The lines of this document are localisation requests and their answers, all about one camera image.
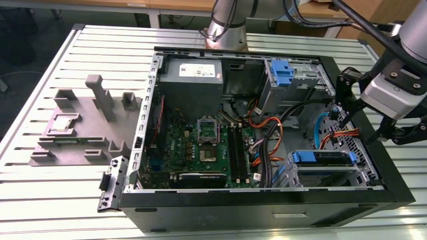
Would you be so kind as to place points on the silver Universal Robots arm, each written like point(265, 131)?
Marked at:
point(228, 32)

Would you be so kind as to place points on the black RAM slot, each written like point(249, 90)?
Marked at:
point(244, 152)
point(234, 152)

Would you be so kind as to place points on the hard disk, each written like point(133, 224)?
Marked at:
point(305, 157)

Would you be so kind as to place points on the black PC case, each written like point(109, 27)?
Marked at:
point(234, 210)

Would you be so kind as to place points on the grey card retainer bracket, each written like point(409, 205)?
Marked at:
point(116, 180)

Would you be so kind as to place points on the small wooden desk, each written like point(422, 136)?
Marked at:
point(321, 11)

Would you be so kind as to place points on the metal disk bay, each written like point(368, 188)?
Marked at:
point(328, 169)

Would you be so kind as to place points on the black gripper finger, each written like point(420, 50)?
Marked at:
point(410, 135)
point(344, 92)

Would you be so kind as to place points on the silver CPU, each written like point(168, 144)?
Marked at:
point(64, 124)

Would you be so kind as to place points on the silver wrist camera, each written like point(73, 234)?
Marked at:
point(388, 100)

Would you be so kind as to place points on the long wooden desk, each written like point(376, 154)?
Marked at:
point(101, 6)

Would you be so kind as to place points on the grey power supply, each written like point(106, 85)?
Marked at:
point(190, 97)

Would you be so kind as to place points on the blue drive latch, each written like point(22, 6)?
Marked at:
point(282, 72)

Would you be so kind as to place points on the grey parts rack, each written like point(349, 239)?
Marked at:
point(94, 140)

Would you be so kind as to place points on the black graphics card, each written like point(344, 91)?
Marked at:
point(201, 181)

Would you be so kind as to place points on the green RAM stick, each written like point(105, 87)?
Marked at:
point(70, 142)

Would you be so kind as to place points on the metal optical drive cage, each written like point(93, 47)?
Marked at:
point(301, 95)

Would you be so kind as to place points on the brown wooden cabinet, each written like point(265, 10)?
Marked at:
point(384, 10)

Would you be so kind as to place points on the green motherboard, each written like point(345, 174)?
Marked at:
point(177, 150)

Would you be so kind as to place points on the CPU socket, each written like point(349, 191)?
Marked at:
point(210, 155)

